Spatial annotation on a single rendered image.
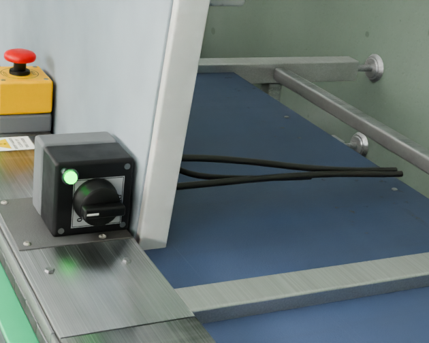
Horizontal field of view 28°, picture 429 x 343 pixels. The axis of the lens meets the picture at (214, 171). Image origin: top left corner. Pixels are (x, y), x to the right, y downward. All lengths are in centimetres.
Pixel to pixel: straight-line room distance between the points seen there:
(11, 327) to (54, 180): 16
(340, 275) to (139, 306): 21
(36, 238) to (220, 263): 19
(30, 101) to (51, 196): 28
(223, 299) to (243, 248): 14
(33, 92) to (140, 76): 29
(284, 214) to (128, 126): 24
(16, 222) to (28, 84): 26
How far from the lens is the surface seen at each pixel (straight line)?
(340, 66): 168
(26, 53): 111
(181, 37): 77
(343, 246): 95
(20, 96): 110
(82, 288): 77
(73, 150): 85
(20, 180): 98
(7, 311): 77
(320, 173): 103
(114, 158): 84
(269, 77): 160
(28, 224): 88
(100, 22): 94
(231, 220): 97
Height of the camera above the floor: 106
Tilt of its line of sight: 26 degrees down
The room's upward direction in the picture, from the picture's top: 95 degrees counter-clockwise
